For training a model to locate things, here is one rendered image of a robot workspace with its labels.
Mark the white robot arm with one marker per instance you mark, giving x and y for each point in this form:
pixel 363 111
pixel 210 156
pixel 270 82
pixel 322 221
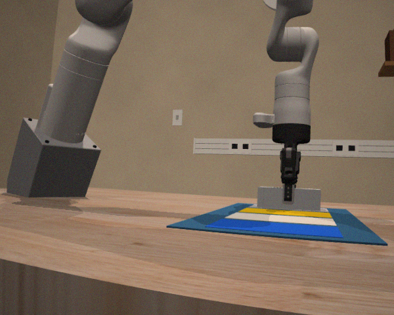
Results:
pixel 70 100

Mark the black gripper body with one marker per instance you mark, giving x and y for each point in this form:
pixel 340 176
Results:
pixel 291 134

